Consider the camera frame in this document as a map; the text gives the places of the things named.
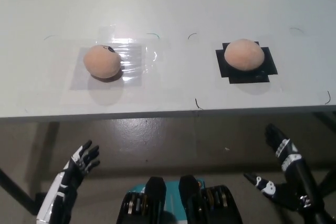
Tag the black teal robot torso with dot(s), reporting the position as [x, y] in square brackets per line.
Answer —
[181, 203]

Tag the grey tape square patch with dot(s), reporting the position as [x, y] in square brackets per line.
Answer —
[131, 75]

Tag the plain peach dumpling toy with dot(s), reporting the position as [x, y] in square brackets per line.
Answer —
[244, 54]

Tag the black tape cross patch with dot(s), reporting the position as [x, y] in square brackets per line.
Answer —
[267, 69]

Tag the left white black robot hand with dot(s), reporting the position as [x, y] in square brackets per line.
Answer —
[61, 184]

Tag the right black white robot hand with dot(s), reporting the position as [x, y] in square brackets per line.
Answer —
[296, 171]

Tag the clear glossy tape sheet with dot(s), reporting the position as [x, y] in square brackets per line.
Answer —
[136, 51]

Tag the peach dumpling toy with face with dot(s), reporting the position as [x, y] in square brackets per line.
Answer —
[101, 62]

